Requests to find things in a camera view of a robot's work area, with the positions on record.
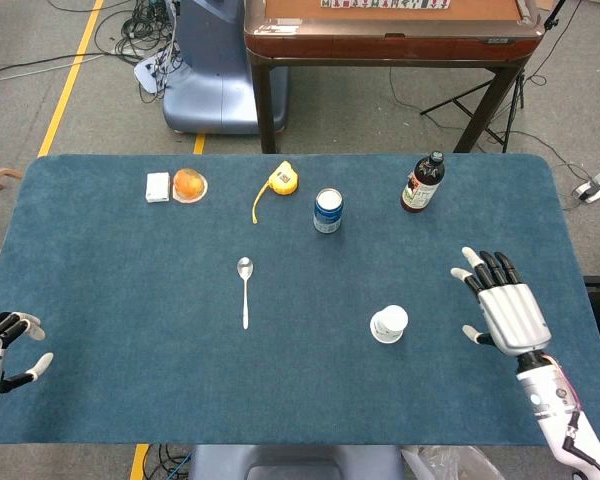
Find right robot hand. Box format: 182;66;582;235
450;246;553;357

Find white paper cup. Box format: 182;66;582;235
369;304;410;345

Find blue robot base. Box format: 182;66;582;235
161;0;290;135

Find orange jelly cup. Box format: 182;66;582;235
172;168;209;205

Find white power strip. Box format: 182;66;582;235
573;168;600;204

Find dark glass bottle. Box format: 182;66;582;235
400;150;446;214

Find clear plastic bag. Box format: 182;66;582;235
401;445;506;480

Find blue table mat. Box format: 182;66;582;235
0;152;600;447

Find black tripod stand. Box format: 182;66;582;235
419;0;569;154

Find blue soda can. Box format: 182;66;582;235
313;187;344;235

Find small white box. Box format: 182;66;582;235
145;172;172;204

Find metal spoon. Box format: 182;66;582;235
236;256;255;331

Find yellow tape measure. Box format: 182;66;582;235
251;160;300;226

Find brown mahjong table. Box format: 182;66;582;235
243;0;547;155

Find row of mahjong tiles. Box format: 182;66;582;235
321;0;452;10

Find tangled black cables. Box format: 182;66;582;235
44;0;184;105

